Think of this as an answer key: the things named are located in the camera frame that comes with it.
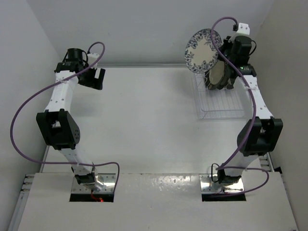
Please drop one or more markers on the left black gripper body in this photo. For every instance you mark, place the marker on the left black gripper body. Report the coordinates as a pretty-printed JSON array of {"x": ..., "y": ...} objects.
[{"x": 88, "y": 79}]

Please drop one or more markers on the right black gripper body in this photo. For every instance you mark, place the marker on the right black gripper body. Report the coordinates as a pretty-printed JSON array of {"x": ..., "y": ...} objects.
[{"x": 227, "y": 47}]

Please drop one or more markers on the brown striped rim plate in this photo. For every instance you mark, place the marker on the brown striped rim plate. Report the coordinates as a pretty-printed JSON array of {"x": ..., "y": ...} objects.
[{"x": 214, "y": 79}]

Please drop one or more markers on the blue floral plate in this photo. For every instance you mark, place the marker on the blue floral plate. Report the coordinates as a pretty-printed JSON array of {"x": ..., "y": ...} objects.
[{"x": 200, "y": 53}]

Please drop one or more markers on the grey rim plate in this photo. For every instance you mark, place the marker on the grey rim plate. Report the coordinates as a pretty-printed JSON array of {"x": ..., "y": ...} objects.
[{"x": 231, "y": 76}]

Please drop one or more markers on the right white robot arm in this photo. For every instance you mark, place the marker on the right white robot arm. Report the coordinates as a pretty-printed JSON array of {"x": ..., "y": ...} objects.
[{"x": 262, "y": 130}]

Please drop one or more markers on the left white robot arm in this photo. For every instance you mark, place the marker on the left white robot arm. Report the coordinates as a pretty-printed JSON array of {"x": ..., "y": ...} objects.
[{"x": 56, "y": 124}]

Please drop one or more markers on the white front board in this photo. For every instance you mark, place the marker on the white front board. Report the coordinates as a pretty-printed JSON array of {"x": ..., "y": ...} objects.
[{"x": 149, "y": 202}]

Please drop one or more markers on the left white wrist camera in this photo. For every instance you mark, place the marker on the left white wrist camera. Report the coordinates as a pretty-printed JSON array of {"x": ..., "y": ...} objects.
[{"x": 92, "y": 57}]

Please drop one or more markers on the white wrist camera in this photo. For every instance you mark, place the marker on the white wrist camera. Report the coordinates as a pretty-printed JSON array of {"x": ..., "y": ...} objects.
[
  {"x": 241, "y": 29},
  {"x": 92, "y": 57}
]

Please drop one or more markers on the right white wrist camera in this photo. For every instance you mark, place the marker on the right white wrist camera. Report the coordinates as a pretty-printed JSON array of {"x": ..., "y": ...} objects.
[{"x": 241, "y": 29}]

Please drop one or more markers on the white wire dish rack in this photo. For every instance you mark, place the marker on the white wire dish rack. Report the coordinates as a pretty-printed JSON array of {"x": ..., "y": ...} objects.
[{"x": 221, "y": 104}]

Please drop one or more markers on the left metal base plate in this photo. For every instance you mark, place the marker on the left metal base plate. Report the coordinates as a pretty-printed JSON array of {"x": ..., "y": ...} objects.
[{"x": 105, "y": 185}]

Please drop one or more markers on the metal base plate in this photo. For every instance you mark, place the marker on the metal base plate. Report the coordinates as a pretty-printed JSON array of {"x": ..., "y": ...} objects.
[
  {"x": 209, "y": 185},
  {"x": 105, "y": 185}
]

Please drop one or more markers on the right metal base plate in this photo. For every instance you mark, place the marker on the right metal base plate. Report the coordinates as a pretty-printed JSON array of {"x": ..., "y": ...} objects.
[{"x": 209, "y": 185}]

